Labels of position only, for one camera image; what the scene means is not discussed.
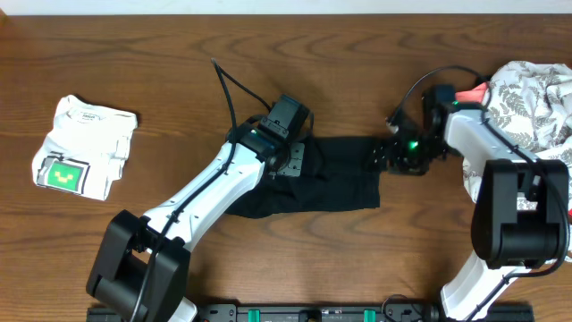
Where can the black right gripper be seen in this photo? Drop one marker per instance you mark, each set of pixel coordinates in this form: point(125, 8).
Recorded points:
point(392, 144)

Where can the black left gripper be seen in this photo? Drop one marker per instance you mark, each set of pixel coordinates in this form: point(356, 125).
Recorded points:
point(296, 167)

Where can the black t-shirt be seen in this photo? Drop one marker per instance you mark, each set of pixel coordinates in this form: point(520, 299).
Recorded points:
point(337, 174)

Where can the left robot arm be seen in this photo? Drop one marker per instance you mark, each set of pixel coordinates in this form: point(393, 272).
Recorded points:
point(141, 268)

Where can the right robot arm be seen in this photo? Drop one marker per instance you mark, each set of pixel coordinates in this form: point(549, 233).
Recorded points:
point(520, 223)

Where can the coral pink garment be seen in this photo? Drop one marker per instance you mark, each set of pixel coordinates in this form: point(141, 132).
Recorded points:
point(475, 95)

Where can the white fern-print garment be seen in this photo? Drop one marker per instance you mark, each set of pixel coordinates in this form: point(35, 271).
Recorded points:
point(532, 104)

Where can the folded white pixel-print t-shirt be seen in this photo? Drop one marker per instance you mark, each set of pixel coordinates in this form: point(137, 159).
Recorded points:
point(86, 150)

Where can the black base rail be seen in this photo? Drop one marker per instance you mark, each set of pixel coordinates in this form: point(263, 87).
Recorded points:
point(399, 311)

